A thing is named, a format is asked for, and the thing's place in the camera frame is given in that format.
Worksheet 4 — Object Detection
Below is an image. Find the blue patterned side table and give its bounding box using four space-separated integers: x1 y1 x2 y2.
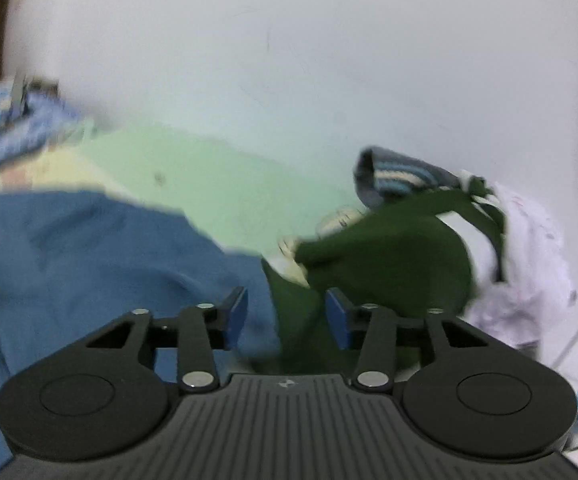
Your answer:
0 77 95 181

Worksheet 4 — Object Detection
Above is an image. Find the bed with pastel sheet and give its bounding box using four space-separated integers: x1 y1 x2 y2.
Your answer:
0 120 385 291

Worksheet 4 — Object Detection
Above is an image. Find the blue towel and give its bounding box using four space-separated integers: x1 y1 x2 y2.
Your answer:
0 187 282 471

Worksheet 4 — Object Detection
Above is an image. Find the grey blue striped garment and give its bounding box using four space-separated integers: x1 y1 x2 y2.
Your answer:
353 146 462 211

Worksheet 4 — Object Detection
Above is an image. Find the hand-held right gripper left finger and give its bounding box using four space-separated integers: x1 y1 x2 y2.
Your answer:
85 286 250 395

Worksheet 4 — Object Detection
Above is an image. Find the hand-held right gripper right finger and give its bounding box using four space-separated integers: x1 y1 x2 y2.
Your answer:
325 287 490 395

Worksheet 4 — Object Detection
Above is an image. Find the dark green garment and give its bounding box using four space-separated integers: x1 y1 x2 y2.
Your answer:
261 175 508 378

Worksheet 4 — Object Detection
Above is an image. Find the white garment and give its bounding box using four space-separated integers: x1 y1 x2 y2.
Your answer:
461 170 578 356

